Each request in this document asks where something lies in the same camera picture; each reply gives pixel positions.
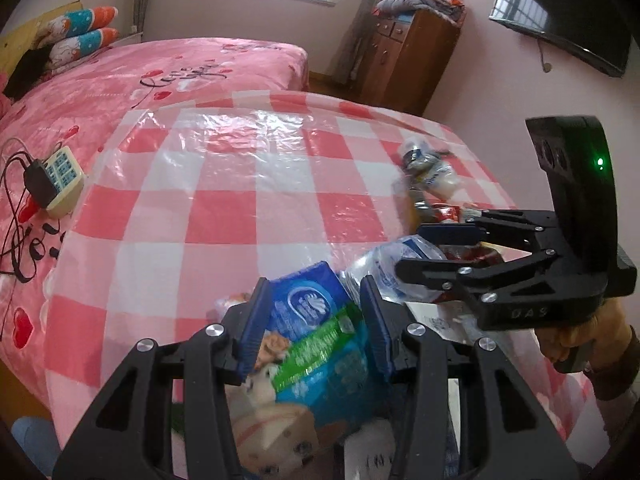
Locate red snack wrapper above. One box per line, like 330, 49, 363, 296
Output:
422, 201, 506, 267

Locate crumpled silver white wrapper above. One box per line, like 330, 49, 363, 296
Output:
400, 140, 458, 201

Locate person's right hand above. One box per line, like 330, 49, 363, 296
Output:
536, 302, 636, 366

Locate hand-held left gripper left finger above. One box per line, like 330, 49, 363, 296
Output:
52, 276, 273, 480

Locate black garment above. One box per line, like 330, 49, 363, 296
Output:
5, 49, 51, 98

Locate pink bed with heart print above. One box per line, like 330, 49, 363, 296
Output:
0, 37, 308, 411

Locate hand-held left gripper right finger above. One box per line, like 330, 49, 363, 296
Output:
360, 275, 581, 480

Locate person's right forearm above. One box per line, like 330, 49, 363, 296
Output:
582, 325, 640, 456

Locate cartoon dog print packet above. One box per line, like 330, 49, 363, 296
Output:
225, 335, 351, 476

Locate black charger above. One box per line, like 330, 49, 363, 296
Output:
23, 160, 58, 208

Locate wooden cabinet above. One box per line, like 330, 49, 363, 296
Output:
357, 10, 461, 116

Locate black cable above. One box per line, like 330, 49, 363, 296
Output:
0, 152, 37, 283

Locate folded blankets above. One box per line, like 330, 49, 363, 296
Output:
375, 0, 466, 23

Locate yellow headboard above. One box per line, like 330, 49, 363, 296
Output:
0, 1, 83, 47

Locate blue tissue packet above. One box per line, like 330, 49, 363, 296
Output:
250, 260, 401, 423

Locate wall television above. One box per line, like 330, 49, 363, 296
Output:
489, 0, 632, 78

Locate cartoon print pillow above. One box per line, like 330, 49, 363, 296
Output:
35, 6, 120, 43
47, 28, 121, 68

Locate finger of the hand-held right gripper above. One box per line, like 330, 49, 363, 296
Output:
415, 208, 558, 257
394, 247, 566, 307

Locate crushed clear plastic bottle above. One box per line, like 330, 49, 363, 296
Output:
340, 237, 451, 307

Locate beige power strip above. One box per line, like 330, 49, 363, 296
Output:
37, 146, 86, 218

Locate blue bin liner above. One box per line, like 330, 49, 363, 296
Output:
10, 417, 58, 476

